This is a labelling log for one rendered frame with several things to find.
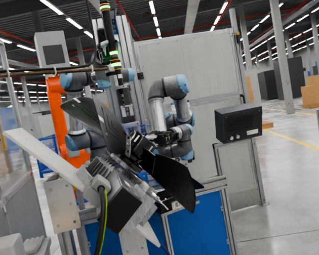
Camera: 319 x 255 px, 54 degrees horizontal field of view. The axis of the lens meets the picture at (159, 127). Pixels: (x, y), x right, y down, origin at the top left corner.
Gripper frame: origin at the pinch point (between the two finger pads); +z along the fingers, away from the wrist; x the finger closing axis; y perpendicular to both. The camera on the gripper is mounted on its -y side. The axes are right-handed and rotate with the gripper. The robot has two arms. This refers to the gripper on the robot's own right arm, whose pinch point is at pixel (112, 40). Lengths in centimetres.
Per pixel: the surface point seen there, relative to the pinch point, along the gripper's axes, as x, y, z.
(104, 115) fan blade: 15.7, 30.6, 28.5
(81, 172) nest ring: 25, 51, 9
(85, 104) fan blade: 15.6, 25.0, -5.3
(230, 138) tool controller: -65, 58, -21
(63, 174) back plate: 32, 48, 19
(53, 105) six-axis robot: 1, 5, -413
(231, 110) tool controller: -69, 42, -21
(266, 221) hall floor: -153, 166, -114
